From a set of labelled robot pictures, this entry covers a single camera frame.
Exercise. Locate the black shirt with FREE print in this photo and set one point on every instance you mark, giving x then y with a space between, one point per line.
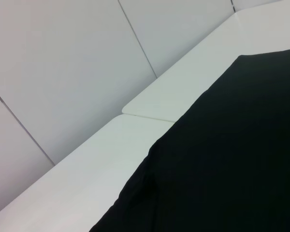
220 157

